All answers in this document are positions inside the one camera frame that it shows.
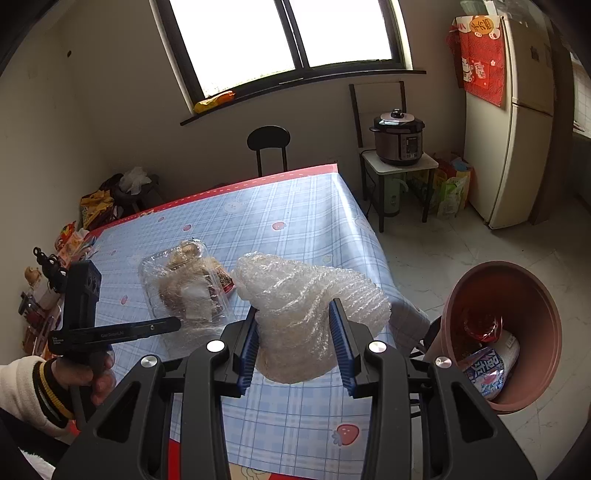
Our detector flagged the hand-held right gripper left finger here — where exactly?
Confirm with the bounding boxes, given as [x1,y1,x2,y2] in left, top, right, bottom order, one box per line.
[53,305,260,480]

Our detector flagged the person's left hand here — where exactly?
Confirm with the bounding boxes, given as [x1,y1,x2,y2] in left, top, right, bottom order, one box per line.
[51,351,117,407]

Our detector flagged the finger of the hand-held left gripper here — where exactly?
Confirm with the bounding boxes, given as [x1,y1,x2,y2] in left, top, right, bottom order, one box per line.
[92,316,182,344]

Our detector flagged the black round-back chair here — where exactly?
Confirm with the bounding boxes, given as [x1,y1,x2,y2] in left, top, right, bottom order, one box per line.
[246,126,291,177]

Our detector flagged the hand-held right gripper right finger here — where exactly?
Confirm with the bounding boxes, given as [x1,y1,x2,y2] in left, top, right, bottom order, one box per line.
[329,298,539,480]

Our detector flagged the pale green kettle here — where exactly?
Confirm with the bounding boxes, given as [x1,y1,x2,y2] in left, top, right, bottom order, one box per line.
[381,178,409,217]

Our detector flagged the white fleece clothing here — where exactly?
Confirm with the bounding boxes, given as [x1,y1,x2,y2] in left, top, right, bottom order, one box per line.
[23,450,56,478]

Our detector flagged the colourful wrappers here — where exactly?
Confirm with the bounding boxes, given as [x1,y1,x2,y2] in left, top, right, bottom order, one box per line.
[55,222,98,264]

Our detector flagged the bubble wrap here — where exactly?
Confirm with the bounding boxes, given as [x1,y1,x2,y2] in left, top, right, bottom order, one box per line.
[231,252,392,385]

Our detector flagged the dark-framed window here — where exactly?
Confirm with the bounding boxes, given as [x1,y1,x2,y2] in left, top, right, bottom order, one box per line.
[150,0,428,126]

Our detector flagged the clear food container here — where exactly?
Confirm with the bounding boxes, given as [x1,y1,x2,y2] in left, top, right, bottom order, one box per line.
[139,240,236,326]

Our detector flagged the yellow printed bag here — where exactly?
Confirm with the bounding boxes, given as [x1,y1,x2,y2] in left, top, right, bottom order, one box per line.
[81,189,116,227]

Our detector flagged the yellow green shopping bag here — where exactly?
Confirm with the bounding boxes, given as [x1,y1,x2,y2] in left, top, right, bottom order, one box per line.
[411,152,474,220]

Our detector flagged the small white table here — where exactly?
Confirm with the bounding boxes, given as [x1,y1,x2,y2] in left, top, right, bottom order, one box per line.
[360,151,439,233]

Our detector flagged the brown plastic bin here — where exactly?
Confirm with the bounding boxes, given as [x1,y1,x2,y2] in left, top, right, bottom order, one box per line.
[422,261,563,414]

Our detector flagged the blue white snack packet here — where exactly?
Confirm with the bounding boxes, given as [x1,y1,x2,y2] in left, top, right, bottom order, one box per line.
[462,346,520,400]

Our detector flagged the small toy figurine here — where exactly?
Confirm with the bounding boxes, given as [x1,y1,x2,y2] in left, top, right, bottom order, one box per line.
[24,267,61,308]

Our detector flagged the red gold foil wrapper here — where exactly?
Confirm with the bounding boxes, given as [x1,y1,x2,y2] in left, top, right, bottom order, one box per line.
[464,311,504,342]

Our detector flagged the cream refrigerator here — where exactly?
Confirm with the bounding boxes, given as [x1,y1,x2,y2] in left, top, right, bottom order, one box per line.
[462,14,573,230]

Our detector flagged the crumpled white plastic bag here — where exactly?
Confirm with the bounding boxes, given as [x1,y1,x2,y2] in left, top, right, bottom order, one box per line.
[119,167,151,195]

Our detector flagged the blue plaid tablecloth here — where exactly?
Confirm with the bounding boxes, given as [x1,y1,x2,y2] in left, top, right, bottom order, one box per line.
[46,162,444,480]

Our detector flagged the red printed fridge cloth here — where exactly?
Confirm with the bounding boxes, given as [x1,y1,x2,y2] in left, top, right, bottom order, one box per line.
[447,15,509,109]

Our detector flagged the yellow snack packet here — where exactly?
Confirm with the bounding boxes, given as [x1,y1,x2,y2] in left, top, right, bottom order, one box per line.
[193,91,236,114]

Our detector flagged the electric pressure cooker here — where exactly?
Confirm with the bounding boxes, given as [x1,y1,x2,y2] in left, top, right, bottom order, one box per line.
[369,109,426,167]

